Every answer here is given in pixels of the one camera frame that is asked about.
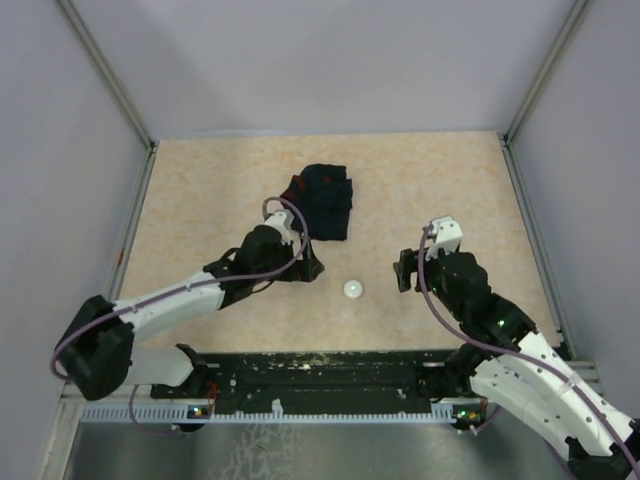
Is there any white earbud case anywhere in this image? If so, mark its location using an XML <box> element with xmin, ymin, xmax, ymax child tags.
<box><xmin>343</xmin><ymin>280</ymin><xmax>364</xmax><ymax>299</ymax></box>

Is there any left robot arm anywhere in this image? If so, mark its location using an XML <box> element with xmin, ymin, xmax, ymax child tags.
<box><xmin>52</xmin><ymin>224</ymin><xmax>325</xmax><ymax>401</ymax></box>

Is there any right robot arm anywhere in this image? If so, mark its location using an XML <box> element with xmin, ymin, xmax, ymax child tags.
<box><xmin>393</xmin><ymin>249</ymin><xmax>639</xmax><ymax>479</ymax></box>

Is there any dark navy folded cloth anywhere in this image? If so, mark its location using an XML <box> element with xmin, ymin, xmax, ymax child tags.
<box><xmin>280</xmin><ymin>164</ymin><xmax>353</xmax><ymax>241</ymax></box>

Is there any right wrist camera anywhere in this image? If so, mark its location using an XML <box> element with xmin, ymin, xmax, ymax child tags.
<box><xmin>426</xmin><ymin>216</ymin><xmax>463</xmax><ymax>261</ymax></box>

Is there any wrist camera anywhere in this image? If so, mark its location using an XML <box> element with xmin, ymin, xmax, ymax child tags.
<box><xmin>263</xmin><ymin>210</ymin><xmax>297</xmax><ymax>245</ymax></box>
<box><xmin>426</xmin><ymin>216</ymin><xmax>463</xmax><ymax>261</ymax></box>

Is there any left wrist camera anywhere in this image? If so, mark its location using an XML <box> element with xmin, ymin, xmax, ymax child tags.
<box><xmin>263</xmin><ymin>210</ymin><xmax>297</xmax><ymax>245</ymax></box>

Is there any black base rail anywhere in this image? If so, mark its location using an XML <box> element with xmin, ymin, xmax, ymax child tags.
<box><xmin>149</xmin><ymin>347</ymin><xmax>506</xmax><ymax>416</ymax></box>

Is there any white cable duct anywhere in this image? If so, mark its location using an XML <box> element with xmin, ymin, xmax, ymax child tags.
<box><xmin>80</xmin><ymin>400</ymin><xmax>482</xmax><ymax>426</ymax></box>

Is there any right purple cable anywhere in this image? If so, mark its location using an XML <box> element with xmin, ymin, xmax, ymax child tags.
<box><xmin>417</xmin><ymin>227</ymin><xmax>640</xmax><ymax>480</ymax></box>

